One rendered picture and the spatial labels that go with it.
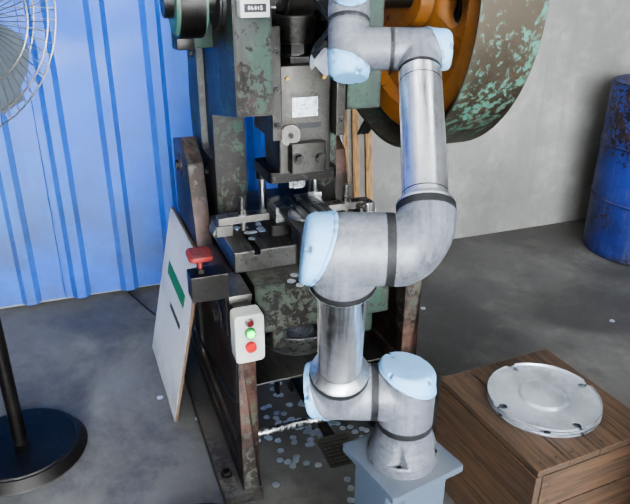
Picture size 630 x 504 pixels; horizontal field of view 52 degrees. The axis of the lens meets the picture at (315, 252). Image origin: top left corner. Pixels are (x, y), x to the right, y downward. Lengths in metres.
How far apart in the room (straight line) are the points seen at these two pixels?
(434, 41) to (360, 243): 0.42
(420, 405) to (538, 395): 0.58
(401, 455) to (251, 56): 0.97
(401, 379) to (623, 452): 0.73
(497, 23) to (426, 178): 0.62
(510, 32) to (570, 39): 2.19
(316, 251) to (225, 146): 1.05
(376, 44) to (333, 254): 0.41
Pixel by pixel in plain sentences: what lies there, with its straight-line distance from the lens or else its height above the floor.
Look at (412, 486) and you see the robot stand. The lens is 1.40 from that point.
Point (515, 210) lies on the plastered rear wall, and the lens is 3.87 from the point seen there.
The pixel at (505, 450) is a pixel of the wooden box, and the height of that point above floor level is 0.32.
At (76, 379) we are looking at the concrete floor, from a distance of 2.59.
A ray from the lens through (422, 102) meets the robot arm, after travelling 1.12.
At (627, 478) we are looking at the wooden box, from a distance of 1.92.
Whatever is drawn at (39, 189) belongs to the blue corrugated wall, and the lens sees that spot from 2.95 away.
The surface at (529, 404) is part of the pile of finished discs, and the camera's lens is 1.81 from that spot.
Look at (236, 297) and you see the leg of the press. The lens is 1.65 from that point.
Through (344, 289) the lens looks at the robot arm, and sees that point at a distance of 1.00.
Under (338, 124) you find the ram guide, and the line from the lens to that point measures 1.75.
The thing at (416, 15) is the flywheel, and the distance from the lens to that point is 1.87.
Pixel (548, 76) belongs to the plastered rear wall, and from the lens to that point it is 3.74.
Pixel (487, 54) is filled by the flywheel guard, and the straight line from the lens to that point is 1.59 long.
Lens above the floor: 1.42
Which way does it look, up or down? 24 degrees down
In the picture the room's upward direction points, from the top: straight up
